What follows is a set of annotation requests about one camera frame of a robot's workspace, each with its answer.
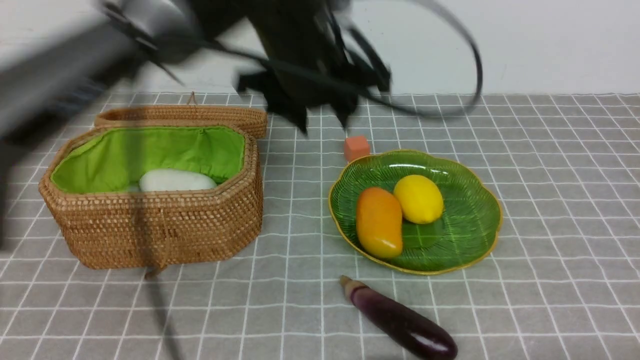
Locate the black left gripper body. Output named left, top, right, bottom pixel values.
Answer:
left=235, top=0, right=391, bottom=135

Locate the orange yellow toy mango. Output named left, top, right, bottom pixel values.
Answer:
left=355, top=187, right=403, bottom=259

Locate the yellow toy lemon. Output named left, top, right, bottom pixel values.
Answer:
left=393, top=174, right=445, bottom=224

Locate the white toy radish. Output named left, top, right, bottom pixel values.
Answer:
left=138, top=168, right=218, bottom=192

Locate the purple toy eggplant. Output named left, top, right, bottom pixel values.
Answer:
left=339, top=275, right=458, bottom=360

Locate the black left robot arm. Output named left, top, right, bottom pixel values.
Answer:
left=1, top=0, right=391, bottom=151

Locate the woven rattan basket lid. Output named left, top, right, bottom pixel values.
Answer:
left=93, top=104, right=268, bottom=139

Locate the small orange cube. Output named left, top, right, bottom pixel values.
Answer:
left=343, top=135, right=371, bottom=163

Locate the green glass leaf plate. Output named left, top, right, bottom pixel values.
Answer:
left=327, top=149, right=503, bottom=276

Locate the woven rattan basket green lining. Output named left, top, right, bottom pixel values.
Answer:
left=38, top=123, right=264, bottom=277

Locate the grey checked tablecloth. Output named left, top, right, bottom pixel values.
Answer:
left=1, top=93, right=640, bottom=360

